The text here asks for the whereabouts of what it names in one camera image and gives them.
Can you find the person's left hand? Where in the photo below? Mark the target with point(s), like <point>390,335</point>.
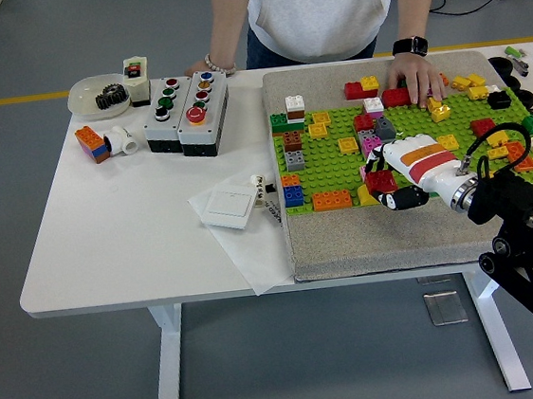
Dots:
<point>418,74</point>

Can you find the person's right hand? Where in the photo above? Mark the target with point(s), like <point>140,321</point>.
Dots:
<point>200,69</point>

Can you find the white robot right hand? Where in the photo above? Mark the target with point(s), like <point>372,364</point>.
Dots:
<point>421,157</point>

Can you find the long red brick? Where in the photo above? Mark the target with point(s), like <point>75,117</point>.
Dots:
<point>396,98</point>

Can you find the small yellow brick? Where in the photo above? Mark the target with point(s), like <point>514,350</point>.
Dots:
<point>441,115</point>
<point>434,103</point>
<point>497,153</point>
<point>461,83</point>
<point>498,139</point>
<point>477,80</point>
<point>478,93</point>

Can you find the red slope brick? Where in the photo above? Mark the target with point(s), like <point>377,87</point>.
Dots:
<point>381,181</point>

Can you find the green baseplate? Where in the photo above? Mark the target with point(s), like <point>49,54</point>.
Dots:
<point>329,164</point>

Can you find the person's right forearm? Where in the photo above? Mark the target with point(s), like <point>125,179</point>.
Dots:
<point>225,37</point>

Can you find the small green piece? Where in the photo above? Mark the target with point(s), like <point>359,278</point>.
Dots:
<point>402,83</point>

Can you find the long orange brick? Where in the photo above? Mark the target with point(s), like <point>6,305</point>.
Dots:
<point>444,80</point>
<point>522,158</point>
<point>333,200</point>

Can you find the black wristwatch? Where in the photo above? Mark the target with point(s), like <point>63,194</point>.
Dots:
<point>410,46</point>

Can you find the dark grey slope brick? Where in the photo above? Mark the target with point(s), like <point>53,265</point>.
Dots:
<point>385,129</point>

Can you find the magenta brick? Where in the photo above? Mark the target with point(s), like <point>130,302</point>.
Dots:
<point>369,142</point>

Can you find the light grey brick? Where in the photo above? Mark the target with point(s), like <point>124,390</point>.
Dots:
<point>365,136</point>
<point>296,160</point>

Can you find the small pink brick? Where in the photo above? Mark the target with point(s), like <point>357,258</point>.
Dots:
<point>363,175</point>

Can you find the grey emergency-stop control box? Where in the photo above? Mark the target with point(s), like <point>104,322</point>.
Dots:
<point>204,132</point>

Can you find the large yellow curved brick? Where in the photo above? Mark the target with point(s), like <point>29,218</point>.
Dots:
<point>364,197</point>

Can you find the flat yellow square brick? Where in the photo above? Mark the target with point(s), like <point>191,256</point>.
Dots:
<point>349,145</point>
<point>322,118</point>
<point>318,131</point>

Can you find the small white brick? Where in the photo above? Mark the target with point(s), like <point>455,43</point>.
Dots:
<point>494,88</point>

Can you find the black brick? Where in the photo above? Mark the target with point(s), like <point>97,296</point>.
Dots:
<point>499,100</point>

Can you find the black metal gear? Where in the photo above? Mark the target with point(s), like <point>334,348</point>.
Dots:
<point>112,99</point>

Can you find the small green tool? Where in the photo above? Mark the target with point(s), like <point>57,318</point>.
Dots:
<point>510,50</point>

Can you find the white and brown brick stack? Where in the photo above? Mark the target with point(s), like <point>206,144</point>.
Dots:
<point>296,103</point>

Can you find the grey metal tool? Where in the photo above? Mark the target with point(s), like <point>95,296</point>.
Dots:
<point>521,67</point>

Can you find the white pipe tee fitting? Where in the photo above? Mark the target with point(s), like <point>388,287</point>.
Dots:
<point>122,138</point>

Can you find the small dark green brick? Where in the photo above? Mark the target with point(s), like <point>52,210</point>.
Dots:
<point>531,125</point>

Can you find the white plastic bowl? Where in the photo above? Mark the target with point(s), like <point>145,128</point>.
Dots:
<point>81,97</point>

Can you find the small metal floor plate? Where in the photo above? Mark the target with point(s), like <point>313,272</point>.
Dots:
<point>434,279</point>

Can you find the grey foam mat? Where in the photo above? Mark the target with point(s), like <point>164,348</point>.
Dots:
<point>338,249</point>

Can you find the white labelled cylinder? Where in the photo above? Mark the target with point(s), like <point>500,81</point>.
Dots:
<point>258,183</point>

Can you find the orange purple blue brick stack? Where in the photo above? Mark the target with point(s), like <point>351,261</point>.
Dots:
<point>91,141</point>

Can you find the small orange brick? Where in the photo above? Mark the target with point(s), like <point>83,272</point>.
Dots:
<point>291,181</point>

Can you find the small black clip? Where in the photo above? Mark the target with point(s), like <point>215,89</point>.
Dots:
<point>270,188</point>

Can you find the white labelled tube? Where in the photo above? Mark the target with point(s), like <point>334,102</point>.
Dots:
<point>273,214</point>

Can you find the translucent plastic sheet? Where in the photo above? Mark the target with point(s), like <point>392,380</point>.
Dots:
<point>253,258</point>

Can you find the white table leg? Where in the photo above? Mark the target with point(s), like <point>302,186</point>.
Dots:
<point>513,364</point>
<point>169,362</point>

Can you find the white red-green switch box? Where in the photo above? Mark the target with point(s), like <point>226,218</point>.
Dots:
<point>138,86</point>

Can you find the white wall switch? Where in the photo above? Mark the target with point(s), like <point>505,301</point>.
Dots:
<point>227,208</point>

